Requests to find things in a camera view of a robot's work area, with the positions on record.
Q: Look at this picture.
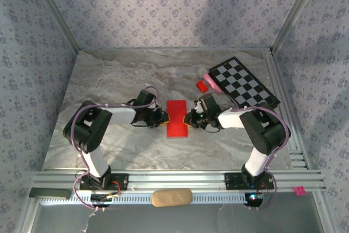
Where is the red cloth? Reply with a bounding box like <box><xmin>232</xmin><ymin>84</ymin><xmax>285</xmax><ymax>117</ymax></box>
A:
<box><xmin>166</xmin><ymin>99</ymin><xmax>189</xmax><ymax>138</ymax></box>

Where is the small red block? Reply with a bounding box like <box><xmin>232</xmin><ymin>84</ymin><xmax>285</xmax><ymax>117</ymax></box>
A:
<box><xmin>196</xmin><ymin>80</ymin><xmax>209</xmax><ymax>93</ymax></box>

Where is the pink toy microphone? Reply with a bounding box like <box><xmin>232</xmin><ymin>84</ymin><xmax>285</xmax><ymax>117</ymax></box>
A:
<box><xmin>196</xmin><ymin>67</ymin><xmax>223</xmax><ymax>94</ymax></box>

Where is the black white checkerboard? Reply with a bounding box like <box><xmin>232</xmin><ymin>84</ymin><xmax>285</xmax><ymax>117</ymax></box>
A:
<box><xmin>208</xmin><ymin>56</ymin><xmax>281</xmax><ymax>111</ymax></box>

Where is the tan oval pad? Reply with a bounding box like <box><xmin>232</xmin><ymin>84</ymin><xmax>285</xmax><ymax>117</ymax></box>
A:
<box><xmin>151</xmin><ymin>188</ymin><xmax>193</xmax><ymax>208</ymax></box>

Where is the black flat bar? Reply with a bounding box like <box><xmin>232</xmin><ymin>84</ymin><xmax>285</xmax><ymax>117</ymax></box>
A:
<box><xmin>28</xmin><ymin>188</ymin><xmax>72</xmax><ymax>200</ymax></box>

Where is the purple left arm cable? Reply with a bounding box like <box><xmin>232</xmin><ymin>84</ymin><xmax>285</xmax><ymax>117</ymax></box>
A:
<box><xmin>70</xmin><ymin>86</ymin><xmax>160</xmax><ymax>212</ymax></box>

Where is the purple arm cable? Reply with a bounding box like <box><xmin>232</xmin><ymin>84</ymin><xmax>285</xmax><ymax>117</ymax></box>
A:
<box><xmin>212</xmin><ymin>91</ymin><xmax>292</xmax><ymax>212</ymax></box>
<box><xmin>70</xmin><ymin>86</ymin><xmax>160</xmax><ymax>212</ymax></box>

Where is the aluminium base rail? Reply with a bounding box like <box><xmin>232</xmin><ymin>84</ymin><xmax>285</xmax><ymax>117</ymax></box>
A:
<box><xmin>31</xmin><ymin>171</ymin><xmax>327</xmax><ymax>193</ymax></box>

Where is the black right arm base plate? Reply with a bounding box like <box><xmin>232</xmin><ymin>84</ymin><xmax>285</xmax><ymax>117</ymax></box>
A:
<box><xmin>224</xmin><ymin>172</ymin><xmax>275</xmax><ymax>190</ymax></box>

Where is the aluminium back rail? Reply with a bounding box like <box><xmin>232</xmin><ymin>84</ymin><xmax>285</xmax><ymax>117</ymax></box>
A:
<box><xmin>77</xmin><ymin>47</ymin><xmax>273</xmax><ymax>52</ymax></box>

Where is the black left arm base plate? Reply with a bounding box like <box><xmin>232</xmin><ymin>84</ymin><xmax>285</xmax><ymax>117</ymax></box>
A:
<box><xmin>79</xmin><ymin>172</ymin><xmax>129</xmax><ymax>190</ymax></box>

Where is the white slotted cable duct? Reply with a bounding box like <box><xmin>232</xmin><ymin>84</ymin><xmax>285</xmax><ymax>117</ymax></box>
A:
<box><xmin>38</xmin><ymin>191</ymin><xmax>262</xmax><ymax>205</ymax></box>

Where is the aluminium side rail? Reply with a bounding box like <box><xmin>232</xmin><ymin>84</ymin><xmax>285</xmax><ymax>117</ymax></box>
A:
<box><xmin>263</xmin><ymin>50</ymin><xmax>310</xmax><ymax>170</ymax></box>

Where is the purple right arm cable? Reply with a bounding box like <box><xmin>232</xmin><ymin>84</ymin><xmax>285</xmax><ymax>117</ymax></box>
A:
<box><xmin>212</xmin><ymin>91</ymin><xmax>292</xmax><ymax>212</ymax></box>

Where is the aluminium frame post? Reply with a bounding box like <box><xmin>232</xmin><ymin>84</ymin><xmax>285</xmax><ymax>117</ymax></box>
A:
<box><xmin>270</xmin><ymin>0</ymin><xmax>326</xmax><ymax>53</ymax></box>

